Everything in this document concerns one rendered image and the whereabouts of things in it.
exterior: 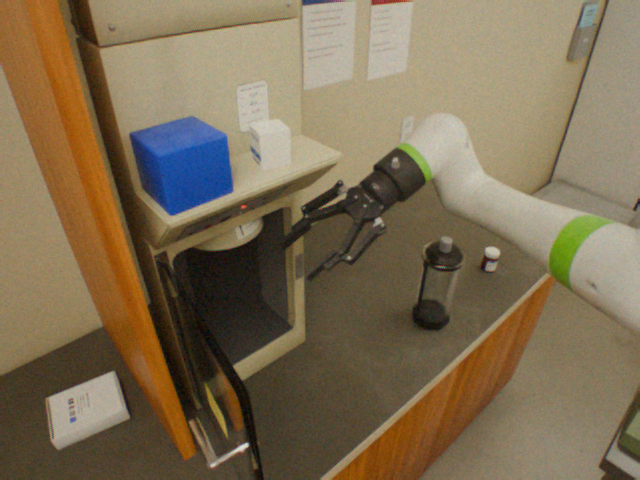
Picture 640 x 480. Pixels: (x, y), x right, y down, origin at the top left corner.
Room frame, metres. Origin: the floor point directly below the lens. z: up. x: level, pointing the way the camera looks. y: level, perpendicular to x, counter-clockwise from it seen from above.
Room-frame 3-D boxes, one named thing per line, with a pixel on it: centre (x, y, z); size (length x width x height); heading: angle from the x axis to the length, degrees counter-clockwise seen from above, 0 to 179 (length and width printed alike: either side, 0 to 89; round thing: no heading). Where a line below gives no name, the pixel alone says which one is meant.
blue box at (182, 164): (0.54, 0.19, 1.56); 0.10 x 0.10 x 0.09; 41
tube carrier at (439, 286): (0.84, -0.32, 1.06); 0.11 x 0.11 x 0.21
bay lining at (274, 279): (0.75, 0.23, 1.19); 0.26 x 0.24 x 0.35; 131
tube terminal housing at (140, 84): (0.75, 0.23, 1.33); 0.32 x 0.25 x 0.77; 131
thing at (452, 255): (0.84, -0.32, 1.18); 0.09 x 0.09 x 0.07
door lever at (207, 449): (0.34, 0.15, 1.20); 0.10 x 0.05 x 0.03; 33
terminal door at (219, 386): (0.41, 0.17, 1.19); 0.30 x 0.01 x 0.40; 33
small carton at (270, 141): (0.64, 0.07, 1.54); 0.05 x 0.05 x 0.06; 26
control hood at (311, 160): (0.61, 0.11, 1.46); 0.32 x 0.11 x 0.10; 131
